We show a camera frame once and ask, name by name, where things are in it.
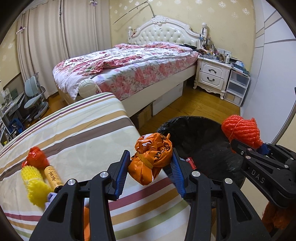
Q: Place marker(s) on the orange paper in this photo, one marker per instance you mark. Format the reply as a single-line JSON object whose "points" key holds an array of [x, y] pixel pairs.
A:
{"points": [[86, 224]]}

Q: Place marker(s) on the yellow foam net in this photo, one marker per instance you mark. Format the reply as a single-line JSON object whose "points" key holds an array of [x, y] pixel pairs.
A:
{"points": [[37, 188]]}

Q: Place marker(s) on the white box under bed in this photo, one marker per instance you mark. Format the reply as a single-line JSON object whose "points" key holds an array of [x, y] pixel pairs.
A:
{"points": [[166, 99]]}

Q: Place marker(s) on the white bottle on nightstand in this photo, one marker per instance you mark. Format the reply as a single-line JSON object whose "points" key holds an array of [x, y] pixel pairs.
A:
{"points": [[227, 60]]}

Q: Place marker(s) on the beige curtains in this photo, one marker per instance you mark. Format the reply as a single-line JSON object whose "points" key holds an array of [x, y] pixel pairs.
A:
{"points": [[53, 31]]}

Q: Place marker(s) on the orange plastic bag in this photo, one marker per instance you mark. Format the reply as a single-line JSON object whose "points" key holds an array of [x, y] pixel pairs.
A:
{"points": [[153, 152]]}

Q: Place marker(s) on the pink floral quilt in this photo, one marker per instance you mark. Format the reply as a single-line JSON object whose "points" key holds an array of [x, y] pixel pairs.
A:
{"points": [[124, 69]]}

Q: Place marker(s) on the white tufted bed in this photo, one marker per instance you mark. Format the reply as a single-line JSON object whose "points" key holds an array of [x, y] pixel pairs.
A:
{"points": [[158, 29]]}

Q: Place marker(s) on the black lined trash bin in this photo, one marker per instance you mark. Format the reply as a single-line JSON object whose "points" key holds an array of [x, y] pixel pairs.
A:
{"points": [[203, 140]]}

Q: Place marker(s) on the striped bed sheet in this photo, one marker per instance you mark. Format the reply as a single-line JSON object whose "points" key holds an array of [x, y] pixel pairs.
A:
{"points": [[81, 141]]}

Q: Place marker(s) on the red foam net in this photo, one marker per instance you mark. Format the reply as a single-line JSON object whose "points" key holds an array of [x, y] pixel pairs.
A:
{"points": [[236, 127]]}

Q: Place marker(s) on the cardboard box under bed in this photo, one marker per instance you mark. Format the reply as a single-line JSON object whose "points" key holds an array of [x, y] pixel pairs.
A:
{"points": [[141, 117]]}

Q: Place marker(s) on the plastic drawer unit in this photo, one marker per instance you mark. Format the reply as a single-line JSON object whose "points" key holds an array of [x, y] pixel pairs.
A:
{"points": [[236, 87]]}

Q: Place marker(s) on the grey desk chair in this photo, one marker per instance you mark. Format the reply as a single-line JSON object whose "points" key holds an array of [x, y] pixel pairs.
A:
{"points": [[36, 104]]}

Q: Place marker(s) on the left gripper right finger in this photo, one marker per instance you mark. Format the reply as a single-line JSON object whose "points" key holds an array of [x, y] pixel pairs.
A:
{"points": [[236, 218]]}

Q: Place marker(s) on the white nightstand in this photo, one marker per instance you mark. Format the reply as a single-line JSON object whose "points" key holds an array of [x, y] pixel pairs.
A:
{"points": [[212, 75]]}

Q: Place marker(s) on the orange bottle black cap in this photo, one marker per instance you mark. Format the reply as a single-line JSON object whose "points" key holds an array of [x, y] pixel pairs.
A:
{"points": [[53, 178]]}

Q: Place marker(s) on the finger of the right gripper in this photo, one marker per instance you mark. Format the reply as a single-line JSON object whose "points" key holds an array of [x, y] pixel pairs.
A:
{"points": [[242, 149], [278, 153]]}

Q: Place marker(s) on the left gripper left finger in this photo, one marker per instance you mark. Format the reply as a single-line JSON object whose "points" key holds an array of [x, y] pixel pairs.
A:
{"points": [[64, 217]]}

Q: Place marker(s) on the white desk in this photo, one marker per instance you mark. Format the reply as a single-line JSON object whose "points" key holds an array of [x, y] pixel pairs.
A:
{"points": [[9, 106]]}

